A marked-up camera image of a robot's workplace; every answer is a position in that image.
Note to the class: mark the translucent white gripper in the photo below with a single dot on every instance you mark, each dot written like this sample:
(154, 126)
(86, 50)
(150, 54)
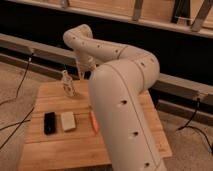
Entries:
(84, 64)

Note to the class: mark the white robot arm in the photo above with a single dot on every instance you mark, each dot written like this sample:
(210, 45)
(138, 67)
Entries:
(119, 73)

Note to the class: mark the white sponge block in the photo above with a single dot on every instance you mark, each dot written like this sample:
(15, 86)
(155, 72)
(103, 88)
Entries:
(68, 121)

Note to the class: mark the black rectangular block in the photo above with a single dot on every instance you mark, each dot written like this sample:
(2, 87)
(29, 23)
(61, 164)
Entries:
(49, 123)

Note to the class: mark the orange carrot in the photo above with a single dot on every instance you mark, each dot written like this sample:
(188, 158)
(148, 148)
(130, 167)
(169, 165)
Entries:
(94, 122)

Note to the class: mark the wooden board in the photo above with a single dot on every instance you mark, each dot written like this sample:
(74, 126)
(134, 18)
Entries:
(81, 147)

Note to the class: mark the grey metal rail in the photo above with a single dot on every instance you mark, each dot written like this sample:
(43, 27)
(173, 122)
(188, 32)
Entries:
(49, 60)

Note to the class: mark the wooden shelf frame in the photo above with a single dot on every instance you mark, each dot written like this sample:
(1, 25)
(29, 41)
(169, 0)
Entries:
(193, 17)

